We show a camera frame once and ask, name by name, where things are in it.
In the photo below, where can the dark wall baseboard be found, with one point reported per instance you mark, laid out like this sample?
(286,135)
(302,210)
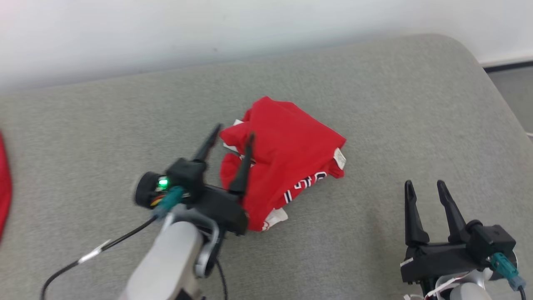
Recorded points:
(510,66)

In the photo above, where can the red shorts with white stripes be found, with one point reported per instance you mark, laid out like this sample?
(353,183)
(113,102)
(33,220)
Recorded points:
(291,141)

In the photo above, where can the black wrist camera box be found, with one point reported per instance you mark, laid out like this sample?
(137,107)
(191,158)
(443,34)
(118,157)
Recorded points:
(493,241)
(185,175)

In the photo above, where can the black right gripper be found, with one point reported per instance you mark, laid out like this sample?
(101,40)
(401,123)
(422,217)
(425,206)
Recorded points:
(441,260)

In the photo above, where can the red garment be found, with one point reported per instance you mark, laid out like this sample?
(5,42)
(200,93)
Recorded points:
(4,183)

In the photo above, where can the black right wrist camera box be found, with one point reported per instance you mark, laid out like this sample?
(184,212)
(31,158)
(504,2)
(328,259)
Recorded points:
(493,241)

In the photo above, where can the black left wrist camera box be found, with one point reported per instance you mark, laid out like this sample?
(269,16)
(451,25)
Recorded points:
(185,175)

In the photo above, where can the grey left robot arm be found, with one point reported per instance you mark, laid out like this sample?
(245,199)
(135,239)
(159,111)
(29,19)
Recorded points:
(175,258)

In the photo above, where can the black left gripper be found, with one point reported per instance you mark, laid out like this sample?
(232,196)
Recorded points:
(225,210)

